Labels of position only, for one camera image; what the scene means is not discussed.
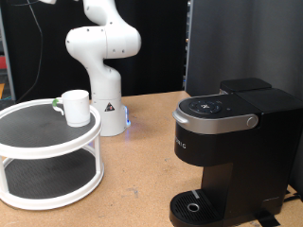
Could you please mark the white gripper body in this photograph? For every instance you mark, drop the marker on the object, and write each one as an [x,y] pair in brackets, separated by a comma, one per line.
[49,1]

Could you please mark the white mug with green tape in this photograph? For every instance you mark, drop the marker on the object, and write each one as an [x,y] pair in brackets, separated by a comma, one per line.
[77,108]

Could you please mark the black Keurig coffee machine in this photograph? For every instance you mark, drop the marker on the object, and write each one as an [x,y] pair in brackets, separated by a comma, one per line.
[252,151]

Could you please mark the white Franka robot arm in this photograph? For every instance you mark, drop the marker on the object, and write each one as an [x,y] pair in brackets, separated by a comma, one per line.
[104,85]

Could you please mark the red object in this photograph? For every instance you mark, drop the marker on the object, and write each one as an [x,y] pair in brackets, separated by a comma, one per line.
[2,62]

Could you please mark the white two-tier turntable shelf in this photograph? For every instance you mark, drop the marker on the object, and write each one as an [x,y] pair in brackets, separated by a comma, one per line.
[47,126]

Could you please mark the black tape strip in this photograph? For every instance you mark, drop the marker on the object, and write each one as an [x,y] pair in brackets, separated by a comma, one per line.
[268,220]

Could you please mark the grey metal frame post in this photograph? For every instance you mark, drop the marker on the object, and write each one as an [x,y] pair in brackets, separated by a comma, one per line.
[8,63]

